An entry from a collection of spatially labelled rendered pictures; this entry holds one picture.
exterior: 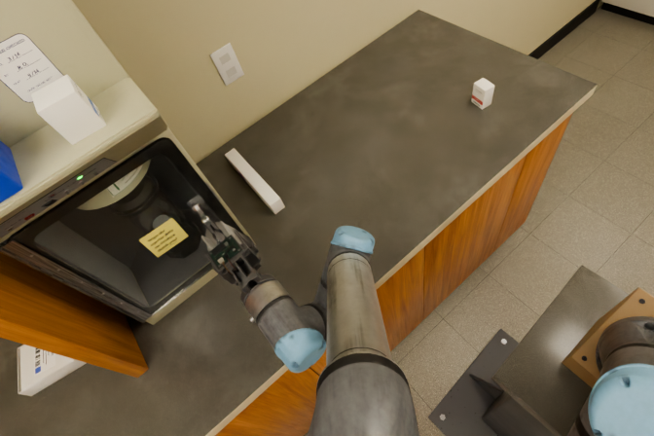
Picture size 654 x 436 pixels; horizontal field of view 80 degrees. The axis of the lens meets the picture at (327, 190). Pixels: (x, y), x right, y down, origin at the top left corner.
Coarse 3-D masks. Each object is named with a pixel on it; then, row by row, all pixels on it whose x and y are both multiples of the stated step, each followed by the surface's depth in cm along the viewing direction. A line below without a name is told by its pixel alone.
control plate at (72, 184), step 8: (104, 160) 55; (88, 168) 54; (96, 168) 57; (104, 168) 61; (88, 176) 58; (64, 184) 53; (72, 184) 56; (80, 184) 59; (56, 192) 54; (40, 200) 53; (48, 200) 56; (56, 200) 59; (24, 208) 51; (32, 208) 54; (40, 208) 57; (16, 216) 52; (24, 216) 55; (0, 224) 50; (8, 224) 53; (16, 224) 56; (0, 232) 54; (8, 232) 57
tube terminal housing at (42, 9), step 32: (0, 0) 45; (32, 0) 47; (64, 0) 49; (0, 32) 47; (32, 32) 49; (64, 32) 51; (64, 64) 53; (96, 64) 55; (0, 96) 50; (0, 128) 52; (32, 128) 55; (192, 160) 75; (192, 288) 98
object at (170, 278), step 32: (128, 160) 66; (160, 160) 69; (96, 192) 65; (128, 192) 69; (160, 192) 73; (192, 192) 78; (32, 224) 62; (64, 224) 65; (96, 224) 69; (128, 224) 73; (160, 224) 78; (192, 224) 84; (64, 256) 69; (96, 256) 73; (128, 256) 78; (160, 256) 83; (192, 256) 90; (128, 288) 83; (160, 288) 89
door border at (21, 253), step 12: (12, 240) 61; (12, 252) 62; (24, 252) 63; (24, 264) 64; (36, 264) 66; (48, 264) 67; (60, 276) 70; (72, 276) 72; (84, 288) 75; (96, 288) 77; (108, 300) 81; (120, 300) 83; (132, 312) 88; (144, 312) 90
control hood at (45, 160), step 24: (96, 96) 57; (120, 96) 56; (144, 96) 55; (120, 120) 53; (144, 120) 52; (24, 144) 54; (48, 144) 53; (96, 144) 51; (120, 144) 54; (24, 168) 51; (48, 168) 50; (72, 168) 50; (24, 192) 48; (48, 192) 52; (0, 216) 48
